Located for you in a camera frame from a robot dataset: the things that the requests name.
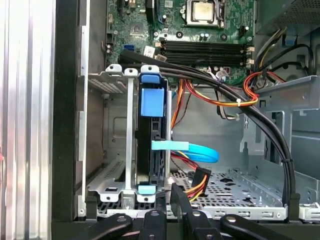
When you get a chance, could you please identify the CPU socket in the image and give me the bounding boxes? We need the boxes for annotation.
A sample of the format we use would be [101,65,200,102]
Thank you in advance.
[183,0,226,28]

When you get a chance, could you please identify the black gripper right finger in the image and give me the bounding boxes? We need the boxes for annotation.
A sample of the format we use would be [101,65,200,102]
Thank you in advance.
[171,183,276,240]

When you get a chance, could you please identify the power wire black connector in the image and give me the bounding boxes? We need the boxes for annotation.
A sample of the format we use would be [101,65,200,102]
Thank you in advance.
[171,152,211,201]

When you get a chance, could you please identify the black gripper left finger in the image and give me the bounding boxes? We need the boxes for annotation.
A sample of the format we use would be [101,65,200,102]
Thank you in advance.
[84,184,173,240]

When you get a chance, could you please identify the light blue data wire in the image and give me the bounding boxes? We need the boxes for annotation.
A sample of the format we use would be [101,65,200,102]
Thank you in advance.
[151,140,221,165]

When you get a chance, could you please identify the green motherboard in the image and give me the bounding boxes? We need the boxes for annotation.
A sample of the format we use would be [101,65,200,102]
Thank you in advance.
[106,0,256,86]

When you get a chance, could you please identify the black RAM slot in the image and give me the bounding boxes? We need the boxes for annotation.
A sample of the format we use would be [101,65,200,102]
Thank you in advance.
[156,58,255,66]
[156,39,255,47]
[156,52,255,59]
[156,45,255,53]

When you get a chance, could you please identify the metal drive cage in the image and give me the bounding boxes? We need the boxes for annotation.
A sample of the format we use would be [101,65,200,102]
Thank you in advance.
[239,74,320,181]

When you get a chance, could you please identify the orange red wire bundle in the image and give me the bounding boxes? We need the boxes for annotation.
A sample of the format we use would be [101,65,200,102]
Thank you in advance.
[172,69,286,126]

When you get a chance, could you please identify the black cable bundle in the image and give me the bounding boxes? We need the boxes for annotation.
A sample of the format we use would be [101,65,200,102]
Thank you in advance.
[117,48,301,221]

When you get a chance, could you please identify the black graphics card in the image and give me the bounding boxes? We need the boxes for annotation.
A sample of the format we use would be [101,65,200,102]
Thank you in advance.
[144,0,161,23]

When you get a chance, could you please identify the hard disk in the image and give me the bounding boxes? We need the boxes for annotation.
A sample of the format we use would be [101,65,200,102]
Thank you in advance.
[136,72,169,196]

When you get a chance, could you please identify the metal disk bay cage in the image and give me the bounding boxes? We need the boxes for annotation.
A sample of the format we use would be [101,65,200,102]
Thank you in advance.
[86,63,173,203]

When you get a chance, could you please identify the grey power supply unit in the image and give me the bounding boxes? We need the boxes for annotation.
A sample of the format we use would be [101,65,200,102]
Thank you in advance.
[254,0,320,36]

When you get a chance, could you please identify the small blue cable clip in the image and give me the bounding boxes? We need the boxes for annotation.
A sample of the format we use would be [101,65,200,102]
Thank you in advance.
[284,34,298,46]

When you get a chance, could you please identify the black PC case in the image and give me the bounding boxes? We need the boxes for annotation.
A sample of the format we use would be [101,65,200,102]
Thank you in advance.
[51,0,320,240]

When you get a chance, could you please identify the yellow black power wires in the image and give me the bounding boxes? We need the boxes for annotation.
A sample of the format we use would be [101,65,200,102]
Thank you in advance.
[254,27,288,73]

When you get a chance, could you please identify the silver CPU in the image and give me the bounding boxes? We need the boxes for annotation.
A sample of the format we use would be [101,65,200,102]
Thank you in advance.
[192,1,216,22]

